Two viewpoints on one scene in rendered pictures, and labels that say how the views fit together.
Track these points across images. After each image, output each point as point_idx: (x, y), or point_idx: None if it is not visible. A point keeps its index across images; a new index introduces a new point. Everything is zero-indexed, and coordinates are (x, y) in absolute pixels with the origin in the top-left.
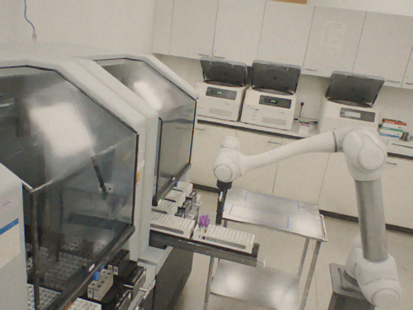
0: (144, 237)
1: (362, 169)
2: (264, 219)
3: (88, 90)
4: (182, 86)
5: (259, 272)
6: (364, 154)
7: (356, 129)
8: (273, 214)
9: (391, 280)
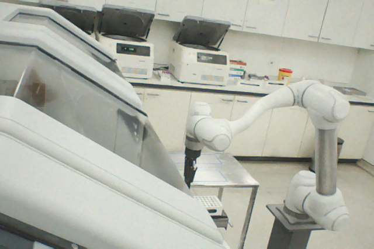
0: None
1: (334, 120)
2: (203, 177)
3: (80, 68)
4: (97, 45)
5: None
6: (338, 107)
7: (314, 84)
8: (205, 172)
9: (343, 206)
